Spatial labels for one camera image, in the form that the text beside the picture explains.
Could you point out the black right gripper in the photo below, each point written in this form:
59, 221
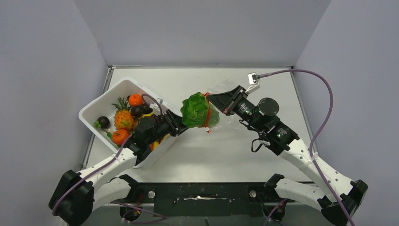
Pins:
227, 101

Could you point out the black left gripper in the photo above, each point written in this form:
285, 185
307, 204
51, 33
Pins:
175, 123

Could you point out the clear orange-zip bag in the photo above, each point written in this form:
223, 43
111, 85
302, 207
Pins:
226, 123

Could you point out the green lettuce head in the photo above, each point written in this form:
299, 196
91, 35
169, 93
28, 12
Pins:
197, 111

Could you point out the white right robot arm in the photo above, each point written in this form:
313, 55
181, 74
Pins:
336, 196

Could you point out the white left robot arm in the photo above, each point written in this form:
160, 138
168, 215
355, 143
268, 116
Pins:
78, 194

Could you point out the white plastic food bin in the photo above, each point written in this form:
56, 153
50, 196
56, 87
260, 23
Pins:
102, 106

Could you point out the toy pineapple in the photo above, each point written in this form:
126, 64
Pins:
123, 118

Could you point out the dark mangosteen with green leaves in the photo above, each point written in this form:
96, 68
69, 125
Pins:
102, 123

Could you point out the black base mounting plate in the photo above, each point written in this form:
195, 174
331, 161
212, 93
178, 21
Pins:
204, 199

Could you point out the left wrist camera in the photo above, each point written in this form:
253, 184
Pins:
159, 104

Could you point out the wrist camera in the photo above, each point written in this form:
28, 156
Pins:
159, 104
253, 83

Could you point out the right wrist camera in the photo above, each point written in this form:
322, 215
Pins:
253, 83

